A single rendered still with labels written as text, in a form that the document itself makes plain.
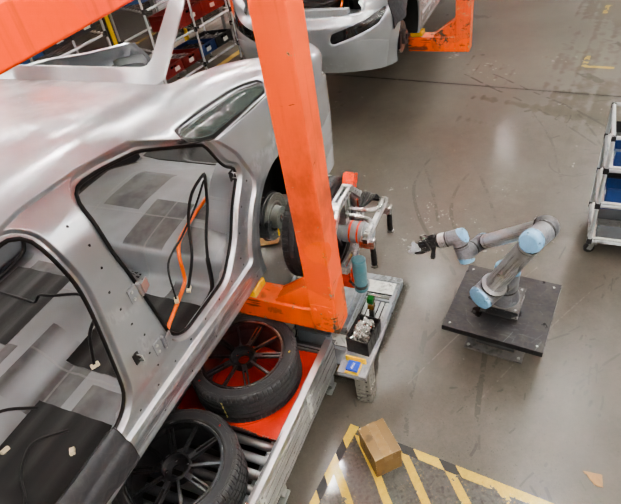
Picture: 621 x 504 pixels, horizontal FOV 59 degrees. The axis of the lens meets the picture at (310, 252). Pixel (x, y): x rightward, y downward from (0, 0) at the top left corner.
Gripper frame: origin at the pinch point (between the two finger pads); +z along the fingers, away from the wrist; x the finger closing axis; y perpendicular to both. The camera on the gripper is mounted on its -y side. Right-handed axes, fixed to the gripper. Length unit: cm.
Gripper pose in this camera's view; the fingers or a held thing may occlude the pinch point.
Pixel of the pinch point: (410, 252)
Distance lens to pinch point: 345.2
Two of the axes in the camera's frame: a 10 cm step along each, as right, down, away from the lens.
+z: -7.9, 2.4, 5.6
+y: -5.3, -7.2, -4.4
